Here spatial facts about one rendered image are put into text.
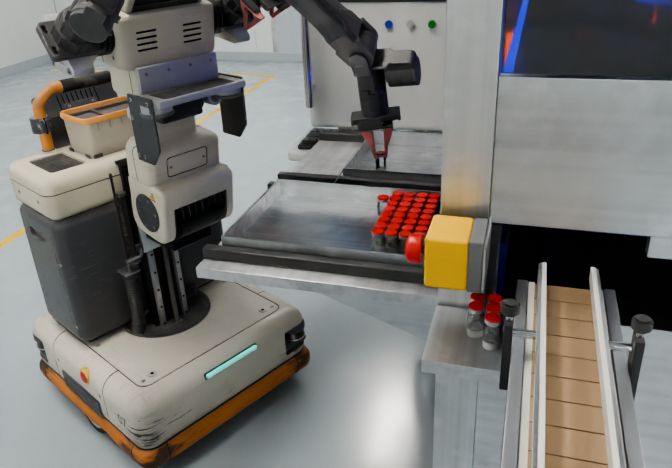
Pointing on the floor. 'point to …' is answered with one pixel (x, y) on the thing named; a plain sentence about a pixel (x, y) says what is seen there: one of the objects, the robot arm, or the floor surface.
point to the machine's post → (467, 162)
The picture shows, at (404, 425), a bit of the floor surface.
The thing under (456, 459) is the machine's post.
